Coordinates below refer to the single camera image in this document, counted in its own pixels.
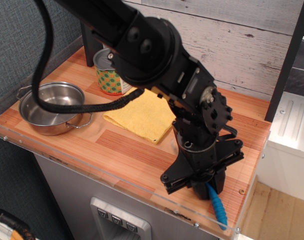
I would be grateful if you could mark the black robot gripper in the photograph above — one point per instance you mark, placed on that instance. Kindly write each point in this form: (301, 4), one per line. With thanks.
(196, 167)

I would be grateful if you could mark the blue handled metal fork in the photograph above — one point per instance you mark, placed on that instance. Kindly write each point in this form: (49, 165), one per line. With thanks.
(218, 207)

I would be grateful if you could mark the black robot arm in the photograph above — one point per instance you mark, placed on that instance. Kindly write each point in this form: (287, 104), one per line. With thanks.
(147, 52)

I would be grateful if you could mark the yellow folded cloth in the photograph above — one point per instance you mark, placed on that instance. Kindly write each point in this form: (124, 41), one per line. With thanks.
(148, 117)

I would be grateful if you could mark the white toy sink drainboard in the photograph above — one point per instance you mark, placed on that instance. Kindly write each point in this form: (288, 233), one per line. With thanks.
(281, 165)

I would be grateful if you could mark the grey toy fridge dispenser panel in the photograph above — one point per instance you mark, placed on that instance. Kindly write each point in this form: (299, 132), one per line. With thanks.
(114, 223)

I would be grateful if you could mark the green orange dotted tin can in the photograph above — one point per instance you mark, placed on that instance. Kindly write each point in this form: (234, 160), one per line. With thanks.
(109, 80)

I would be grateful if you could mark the clear acrylic table edge guard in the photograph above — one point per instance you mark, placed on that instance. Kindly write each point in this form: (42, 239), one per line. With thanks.
(134, 166)

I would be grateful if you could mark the stainless steel pot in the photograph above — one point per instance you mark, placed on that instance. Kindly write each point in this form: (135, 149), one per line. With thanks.
(51, 122)

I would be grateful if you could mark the black orange object bottom left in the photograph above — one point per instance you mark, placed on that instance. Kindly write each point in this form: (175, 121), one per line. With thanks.
(13, 228)

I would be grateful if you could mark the dark right vertical post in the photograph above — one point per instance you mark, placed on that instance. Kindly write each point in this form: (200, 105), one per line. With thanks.
(286, 68)

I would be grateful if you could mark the dark vertical post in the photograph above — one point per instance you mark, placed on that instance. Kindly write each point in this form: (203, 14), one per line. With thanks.
(91, 44)
(286, 68)

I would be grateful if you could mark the dark left vertical post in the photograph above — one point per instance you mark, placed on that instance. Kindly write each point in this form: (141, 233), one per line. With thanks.
(91, 44)

